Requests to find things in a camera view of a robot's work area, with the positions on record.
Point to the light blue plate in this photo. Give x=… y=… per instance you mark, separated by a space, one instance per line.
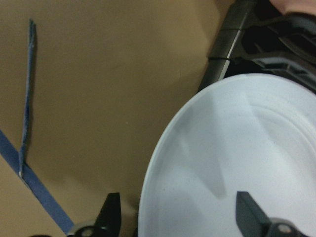
x=250 y=132

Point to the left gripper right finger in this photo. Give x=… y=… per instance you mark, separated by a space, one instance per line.
x=252 y=221

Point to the black dish rack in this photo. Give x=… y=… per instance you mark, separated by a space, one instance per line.
x=256 y=38

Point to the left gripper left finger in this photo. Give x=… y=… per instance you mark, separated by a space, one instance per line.
x=107 y=223

